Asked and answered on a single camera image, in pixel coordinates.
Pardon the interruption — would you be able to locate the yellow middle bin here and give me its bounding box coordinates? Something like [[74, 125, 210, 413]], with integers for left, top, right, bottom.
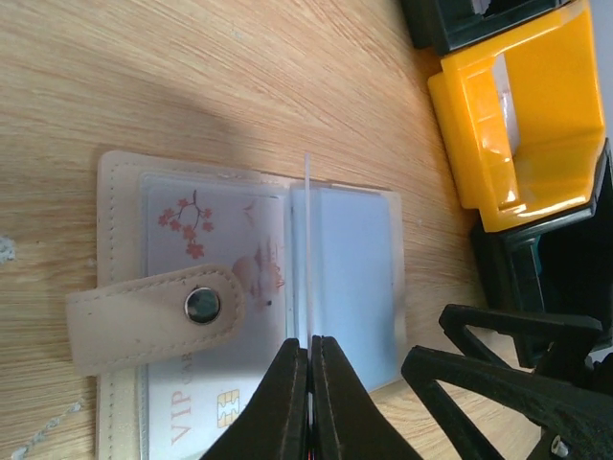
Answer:
[[428, 1, 606, 233]]

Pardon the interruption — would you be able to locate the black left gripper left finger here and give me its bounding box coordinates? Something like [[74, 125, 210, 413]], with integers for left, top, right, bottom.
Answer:
[[202, 338, 307, 460]]

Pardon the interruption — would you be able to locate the black bin with teal cards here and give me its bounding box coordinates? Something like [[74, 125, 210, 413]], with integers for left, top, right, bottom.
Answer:
[[469, 146, 612, 348]]

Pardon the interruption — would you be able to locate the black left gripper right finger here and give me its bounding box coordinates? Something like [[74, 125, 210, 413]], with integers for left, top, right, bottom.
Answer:
[[310, 335, 420, 460]]

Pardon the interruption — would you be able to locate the pink patterned white card stack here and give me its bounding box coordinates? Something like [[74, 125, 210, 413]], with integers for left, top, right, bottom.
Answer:
[[492, 54, 520, 156]]

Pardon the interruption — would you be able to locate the pink blossom VIP card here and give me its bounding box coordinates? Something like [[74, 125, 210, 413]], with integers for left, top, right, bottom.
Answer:
[[146, 184, 286, 460]]

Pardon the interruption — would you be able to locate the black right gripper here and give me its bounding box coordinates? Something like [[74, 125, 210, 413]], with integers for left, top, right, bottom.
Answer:
[[401, 304, 612, 459]]

